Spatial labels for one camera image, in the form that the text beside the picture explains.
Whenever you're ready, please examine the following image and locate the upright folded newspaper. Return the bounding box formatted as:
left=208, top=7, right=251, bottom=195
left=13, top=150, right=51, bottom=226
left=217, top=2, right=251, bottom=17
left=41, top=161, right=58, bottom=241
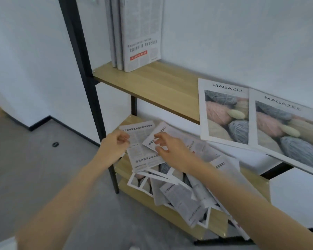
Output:
left=110, top=0, right=124, bottom=71
left=104, top=0, right=117, bottom=68

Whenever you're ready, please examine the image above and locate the black metal shelf frame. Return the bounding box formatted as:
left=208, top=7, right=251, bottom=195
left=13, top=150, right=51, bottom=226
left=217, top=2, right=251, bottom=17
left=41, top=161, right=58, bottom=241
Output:
left=58, top=0, right=313, bottom=245

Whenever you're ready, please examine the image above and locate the yarn cover magazine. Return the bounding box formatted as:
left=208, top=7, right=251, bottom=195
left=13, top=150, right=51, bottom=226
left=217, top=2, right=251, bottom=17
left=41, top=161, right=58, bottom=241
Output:
left=198, top=78, right=251, bottom=149
left=248, top=88, right=313, bottom=172

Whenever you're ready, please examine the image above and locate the newspaper sheet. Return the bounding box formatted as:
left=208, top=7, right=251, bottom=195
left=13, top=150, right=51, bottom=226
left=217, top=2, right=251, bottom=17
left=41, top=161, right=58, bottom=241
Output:
left=142, top=121, right=208, bottom=164

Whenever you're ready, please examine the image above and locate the person's left hand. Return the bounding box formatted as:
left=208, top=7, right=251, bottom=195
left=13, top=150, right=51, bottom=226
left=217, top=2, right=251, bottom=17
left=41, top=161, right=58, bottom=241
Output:
left=93, top=130, right=131, bottom=169

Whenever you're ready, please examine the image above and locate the heap of papers and magazines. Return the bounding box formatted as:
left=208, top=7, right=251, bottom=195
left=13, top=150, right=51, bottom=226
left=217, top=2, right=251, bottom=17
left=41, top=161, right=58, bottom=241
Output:
left=127, top=147, right=251, bottom=240

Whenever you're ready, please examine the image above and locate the newspaper with bold headline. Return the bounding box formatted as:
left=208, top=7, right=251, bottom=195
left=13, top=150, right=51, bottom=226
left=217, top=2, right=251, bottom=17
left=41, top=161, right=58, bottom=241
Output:
left=119, top=121, right=166, bottom=173

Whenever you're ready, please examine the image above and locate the person's right forearm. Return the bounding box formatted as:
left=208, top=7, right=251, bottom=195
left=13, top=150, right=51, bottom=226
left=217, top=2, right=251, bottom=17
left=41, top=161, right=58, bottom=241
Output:
left=187, top=158, right=313, bottom=250

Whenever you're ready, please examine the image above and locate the white garment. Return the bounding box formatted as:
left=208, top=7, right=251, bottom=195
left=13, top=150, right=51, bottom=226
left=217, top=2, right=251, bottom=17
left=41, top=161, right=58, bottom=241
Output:
left=0, top=236, right=17, bottom=250

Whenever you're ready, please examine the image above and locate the upright newspaper with red label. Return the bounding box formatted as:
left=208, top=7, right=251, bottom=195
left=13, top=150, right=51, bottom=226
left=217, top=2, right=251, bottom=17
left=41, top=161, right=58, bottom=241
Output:
left=119, top=0, right=164, bottom=73

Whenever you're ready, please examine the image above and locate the person's right hand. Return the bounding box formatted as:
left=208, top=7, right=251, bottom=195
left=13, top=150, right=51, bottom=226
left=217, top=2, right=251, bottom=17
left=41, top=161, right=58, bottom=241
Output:
left=154, top=132, right=202, bottom=175

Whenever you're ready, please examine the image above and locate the person's left forearm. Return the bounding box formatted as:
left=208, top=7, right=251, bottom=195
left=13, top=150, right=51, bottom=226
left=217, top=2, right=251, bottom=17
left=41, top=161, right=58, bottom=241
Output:
left=15, top=158, right=113, bottom=250

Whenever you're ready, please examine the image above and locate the wooden shelf board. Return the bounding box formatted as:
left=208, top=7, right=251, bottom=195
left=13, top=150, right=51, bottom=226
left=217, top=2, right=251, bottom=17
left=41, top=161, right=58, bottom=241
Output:
left=112, top=114, right=271, bottom=203
left=92, top=60, right=313, bottom=179
left=118, top=178, right=229, bottom=240

